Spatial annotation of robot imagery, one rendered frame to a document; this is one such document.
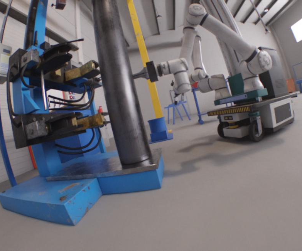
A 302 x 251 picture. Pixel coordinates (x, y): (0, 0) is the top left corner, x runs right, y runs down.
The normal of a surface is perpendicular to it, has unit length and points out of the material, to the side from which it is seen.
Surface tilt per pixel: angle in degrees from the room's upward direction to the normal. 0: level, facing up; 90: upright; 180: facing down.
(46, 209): 90
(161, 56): 90
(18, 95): 90
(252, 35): 90
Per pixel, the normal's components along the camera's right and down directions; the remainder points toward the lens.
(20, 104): -0.14, 0.07
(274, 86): 0.18, 0.00
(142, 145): 0.62, -0.11
